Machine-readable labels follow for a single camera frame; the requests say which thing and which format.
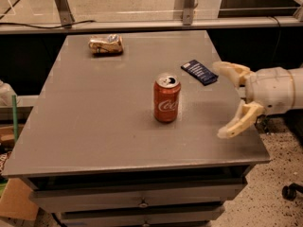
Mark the green pole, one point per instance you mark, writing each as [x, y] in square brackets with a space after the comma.
[15, 119]

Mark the metal window bracket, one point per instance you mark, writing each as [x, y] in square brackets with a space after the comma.
[188, 12]
[65, 14]

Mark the grey cabinet lower drawer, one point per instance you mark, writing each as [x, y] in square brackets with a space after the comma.
[148, 217]

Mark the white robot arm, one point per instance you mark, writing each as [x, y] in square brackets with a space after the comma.
[298, 84]

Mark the grey cabinet drawer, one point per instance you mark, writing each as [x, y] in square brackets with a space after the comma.
[148, 217]
[139, 195]

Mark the black chair caster wheel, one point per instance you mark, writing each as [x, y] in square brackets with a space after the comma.
[289, 191]

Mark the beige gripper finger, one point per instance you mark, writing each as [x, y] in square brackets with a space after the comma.
[246, 115]
[236, 73]

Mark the right metal window bracket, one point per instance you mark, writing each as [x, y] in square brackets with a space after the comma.
[188, 12]

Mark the red coke can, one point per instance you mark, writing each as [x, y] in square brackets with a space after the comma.
[166, 92]

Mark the white plastic jug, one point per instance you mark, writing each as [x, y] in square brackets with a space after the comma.
[6, 94]

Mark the dark blue snack packet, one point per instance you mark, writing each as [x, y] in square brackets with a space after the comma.
[200, 72]

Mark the brown cardboard box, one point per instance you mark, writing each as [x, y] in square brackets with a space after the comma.
[15, 202]

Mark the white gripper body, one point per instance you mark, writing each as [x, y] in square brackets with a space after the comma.
[271, 90]

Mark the crumpled golden snack bag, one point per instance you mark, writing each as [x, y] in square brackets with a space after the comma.
[111, 44]

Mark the grey cabinet top drawer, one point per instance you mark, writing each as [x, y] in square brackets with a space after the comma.
[139, 195]

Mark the left metal window bracket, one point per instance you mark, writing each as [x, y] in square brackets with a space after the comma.
[65, 14]

